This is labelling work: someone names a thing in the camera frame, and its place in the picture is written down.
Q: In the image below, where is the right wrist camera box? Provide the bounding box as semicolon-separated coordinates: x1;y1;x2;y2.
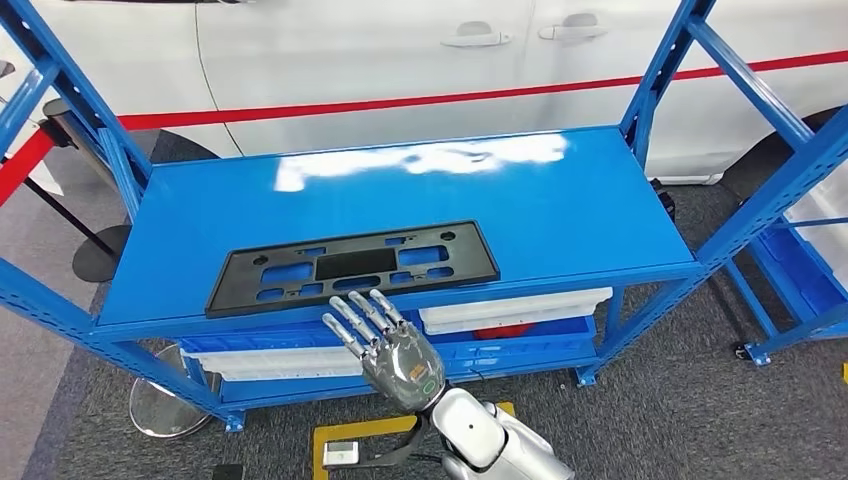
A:
322;441;360;468

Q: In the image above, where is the chrome stanchion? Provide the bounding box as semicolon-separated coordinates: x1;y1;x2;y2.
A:
40;99;223;440

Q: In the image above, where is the blue plastic crate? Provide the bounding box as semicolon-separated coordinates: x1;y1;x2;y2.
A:
758;228;843;326
410;312;599;382
180;319;346;354

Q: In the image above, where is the white car door handle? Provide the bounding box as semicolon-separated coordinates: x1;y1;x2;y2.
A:
537;13;609;41
440;21;513;49

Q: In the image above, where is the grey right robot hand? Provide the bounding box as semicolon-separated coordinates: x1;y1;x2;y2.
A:
321;288;448;415

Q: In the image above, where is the red object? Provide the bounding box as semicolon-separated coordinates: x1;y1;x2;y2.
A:
473;323;535;340

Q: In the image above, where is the black bracket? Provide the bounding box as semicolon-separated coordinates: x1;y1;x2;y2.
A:
652;177;677;223

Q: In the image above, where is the blue metal shelf rack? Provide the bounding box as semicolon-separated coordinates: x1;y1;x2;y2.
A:
0;0;848;435
725;215;848;368

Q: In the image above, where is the white car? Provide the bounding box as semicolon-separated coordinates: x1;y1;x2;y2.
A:
0;0;848;187

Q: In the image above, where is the black stanchion with dark base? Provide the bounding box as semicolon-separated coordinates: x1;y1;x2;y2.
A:
19;175;132;284

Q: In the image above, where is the red barrier belt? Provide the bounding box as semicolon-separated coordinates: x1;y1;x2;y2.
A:
117;49;848;132
0;129;56;208

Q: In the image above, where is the black plastic plate part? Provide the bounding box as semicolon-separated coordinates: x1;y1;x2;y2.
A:
204;220;501;320

